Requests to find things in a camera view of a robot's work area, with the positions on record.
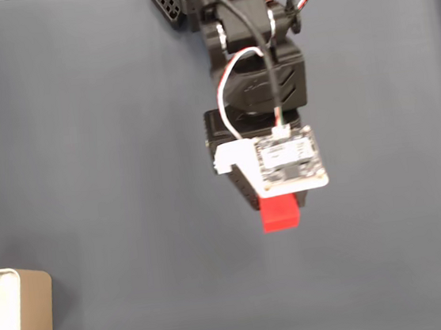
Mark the red cube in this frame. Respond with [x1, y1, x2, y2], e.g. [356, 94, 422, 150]
[257, 192, 304, 234]

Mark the black camera cable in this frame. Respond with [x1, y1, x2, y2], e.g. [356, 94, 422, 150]
[173, 0, 287, 138]

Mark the blue grey table mat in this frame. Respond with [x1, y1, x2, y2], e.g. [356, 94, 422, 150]
[0, 0, 441, 330]

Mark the beige metal box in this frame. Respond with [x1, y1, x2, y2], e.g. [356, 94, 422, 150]
[0, 263, 59, 330]

